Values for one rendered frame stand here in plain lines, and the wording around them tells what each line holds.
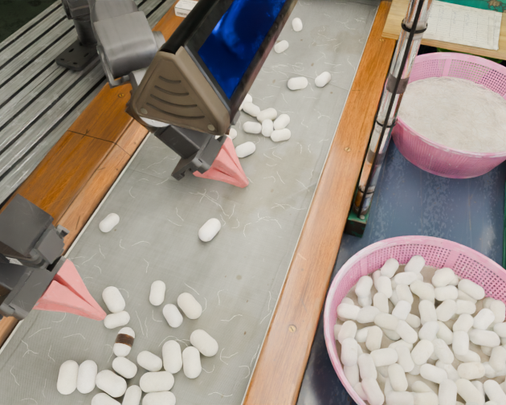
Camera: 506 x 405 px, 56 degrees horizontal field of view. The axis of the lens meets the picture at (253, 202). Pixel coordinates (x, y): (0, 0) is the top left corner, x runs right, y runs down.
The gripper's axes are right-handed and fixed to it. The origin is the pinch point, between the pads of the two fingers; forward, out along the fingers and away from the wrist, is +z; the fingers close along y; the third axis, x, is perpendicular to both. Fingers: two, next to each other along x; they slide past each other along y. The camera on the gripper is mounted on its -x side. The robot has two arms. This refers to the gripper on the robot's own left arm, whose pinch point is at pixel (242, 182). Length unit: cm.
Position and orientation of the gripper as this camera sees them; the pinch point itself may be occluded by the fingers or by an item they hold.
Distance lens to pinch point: 72.0
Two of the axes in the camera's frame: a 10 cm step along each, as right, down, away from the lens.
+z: 7.2, 5.9, 3.6
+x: -6.1, 3.0, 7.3
